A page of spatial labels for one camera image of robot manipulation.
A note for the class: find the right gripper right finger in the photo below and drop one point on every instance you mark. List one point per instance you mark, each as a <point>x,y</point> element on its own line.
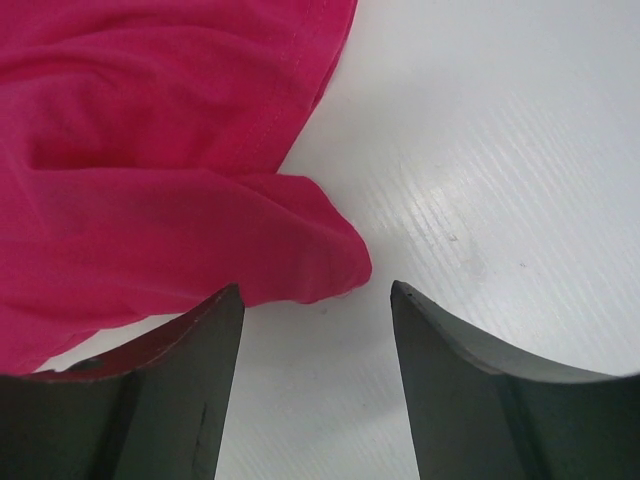
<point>481,408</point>

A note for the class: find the pink t shirt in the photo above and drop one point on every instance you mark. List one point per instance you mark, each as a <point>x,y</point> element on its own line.
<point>141,145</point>

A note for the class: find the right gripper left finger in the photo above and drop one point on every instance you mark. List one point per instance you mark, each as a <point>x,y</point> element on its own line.
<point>153,408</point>

